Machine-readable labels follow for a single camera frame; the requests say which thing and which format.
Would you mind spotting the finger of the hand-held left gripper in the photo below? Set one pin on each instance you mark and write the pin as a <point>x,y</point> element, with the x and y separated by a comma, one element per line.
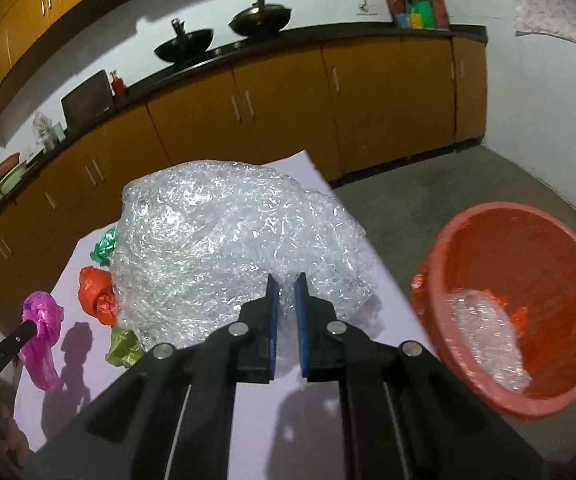
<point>25,334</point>

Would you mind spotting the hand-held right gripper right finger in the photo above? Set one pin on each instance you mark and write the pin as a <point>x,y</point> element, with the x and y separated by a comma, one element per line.
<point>302,310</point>

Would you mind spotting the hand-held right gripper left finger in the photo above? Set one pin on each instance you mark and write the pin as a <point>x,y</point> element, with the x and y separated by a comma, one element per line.
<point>271,310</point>

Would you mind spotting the pink plastic bag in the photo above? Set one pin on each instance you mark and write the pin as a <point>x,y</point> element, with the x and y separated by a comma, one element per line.
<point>43,340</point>

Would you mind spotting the large clear bubble wrap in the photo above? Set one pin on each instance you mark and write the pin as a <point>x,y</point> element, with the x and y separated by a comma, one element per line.
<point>218,240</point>

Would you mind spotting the orange plastic waste basket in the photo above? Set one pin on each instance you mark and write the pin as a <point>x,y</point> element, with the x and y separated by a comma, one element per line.
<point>492,401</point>

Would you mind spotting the person's left hand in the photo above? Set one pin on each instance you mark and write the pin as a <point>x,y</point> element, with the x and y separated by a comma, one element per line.
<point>10,435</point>

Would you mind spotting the yellow-green plastic bag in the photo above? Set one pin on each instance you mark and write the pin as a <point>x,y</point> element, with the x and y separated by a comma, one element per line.
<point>125,347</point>

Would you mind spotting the green plastic bag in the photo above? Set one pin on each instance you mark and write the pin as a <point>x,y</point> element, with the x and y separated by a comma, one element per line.
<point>104,247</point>

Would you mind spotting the table with white cloth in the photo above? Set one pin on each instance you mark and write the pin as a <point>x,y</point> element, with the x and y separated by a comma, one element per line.
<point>288,435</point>

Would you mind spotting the green basin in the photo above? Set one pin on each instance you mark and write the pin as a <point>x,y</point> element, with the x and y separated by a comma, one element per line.
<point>14,178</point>

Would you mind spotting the red basin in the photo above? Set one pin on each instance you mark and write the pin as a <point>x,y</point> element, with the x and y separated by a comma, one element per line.
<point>8,162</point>

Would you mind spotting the glass jar with plastic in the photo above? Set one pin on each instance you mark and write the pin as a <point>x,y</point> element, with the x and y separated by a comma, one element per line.
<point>45,130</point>

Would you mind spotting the wooden lower kitchen cabinets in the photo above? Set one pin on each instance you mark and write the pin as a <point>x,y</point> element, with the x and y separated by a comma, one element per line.
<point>377,100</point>

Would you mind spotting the dark cutting board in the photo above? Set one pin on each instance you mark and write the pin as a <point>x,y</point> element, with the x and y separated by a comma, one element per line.
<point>85,102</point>

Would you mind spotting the gas cooktop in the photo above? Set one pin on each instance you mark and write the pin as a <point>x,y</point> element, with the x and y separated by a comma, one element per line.
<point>223,51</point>

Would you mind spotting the small red bottle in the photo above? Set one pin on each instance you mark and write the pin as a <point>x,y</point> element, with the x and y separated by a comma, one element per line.
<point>118,85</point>

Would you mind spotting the black kitchen countertop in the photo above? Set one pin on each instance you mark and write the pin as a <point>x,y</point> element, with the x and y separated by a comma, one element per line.
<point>318,35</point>

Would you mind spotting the black open wok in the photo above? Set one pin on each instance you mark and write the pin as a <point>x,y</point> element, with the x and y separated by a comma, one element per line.
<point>185,46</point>

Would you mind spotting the black wok with lid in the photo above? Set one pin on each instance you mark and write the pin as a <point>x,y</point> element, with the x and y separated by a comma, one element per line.
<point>260,17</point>

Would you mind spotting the blue box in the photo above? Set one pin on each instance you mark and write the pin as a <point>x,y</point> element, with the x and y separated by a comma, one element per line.
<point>401,20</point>

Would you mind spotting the yellow box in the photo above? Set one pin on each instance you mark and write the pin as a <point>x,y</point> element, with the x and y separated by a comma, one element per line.
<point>415,21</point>

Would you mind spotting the green box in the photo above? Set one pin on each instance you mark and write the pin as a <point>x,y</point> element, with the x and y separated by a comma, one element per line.
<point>418,12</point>

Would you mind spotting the red thermos flask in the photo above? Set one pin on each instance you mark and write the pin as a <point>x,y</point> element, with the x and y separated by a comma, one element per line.
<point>440,10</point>

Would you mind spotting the white wall outlet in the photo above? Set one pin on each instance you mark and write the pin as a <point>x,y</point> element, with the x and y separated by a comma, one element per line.
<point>366,9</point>

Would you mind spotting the wooden upper wall cabinets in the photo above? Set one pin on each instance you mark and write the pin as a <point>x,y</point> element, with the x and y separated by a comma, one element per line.
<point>23,25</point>

